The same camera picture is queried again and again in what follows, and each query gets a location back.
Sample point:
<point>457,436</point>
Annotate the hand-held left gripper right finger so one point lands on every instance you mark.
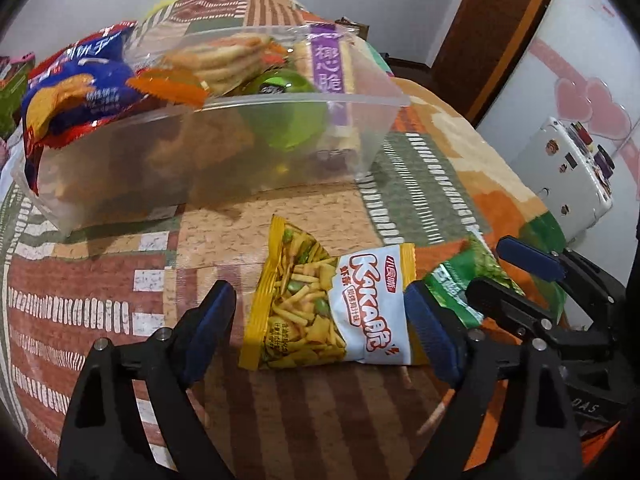
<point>432,330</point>

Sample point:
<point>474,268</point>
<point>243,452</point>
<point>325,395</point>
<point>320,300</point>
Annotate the green snack packet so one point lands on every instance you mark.
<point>450,280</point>

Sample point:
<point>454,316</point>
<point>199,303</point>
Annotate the blue red snack packet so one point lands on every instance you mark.
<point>75,95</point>

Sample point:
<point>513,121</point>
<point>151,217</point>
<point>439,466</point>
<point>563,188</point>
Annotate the purple white cracker packet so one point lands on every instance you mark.
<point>327,60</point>

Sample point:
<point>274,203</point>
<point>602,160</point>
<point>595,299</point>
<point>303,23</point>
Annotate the green round container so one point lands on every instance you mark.
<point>285,110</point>

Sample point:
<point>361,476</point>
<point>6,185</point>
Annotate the clear plastic storage box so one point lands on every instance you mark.
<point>125,175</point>

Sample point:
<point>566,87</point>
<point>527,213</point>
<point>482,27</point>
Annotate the yellow white snack packet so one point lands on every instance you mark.
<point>310,300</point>

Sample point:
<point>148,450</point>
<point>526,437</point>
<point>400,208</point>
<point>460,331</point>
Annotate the clear cracker packet red ends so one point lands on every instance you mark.
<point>225,65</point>

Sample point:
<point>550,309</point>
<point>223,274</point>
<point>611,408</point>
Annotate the brown wooden door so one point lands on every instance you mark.
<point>495,25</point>

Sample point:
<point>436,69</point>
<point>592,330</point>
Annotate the pink heart wall stickers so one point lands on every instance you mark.
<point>595,100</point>

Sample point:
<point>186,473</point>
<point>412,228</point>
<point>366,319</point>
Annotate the green cardboard box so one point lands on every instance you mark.
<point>12,95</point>

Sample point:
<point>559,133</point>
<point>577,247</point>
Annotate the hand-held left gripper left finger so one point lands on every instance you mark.
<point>207,325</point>

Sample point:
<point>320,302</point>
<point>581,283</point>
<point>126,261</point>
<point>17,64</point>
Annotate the white sticker-covered appliance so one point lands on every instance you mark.
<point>560,170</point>

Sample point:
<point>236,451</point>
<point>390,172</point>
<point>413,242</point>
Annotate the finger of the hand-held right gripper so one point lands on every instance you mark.
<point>530,257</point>
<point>505,305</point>

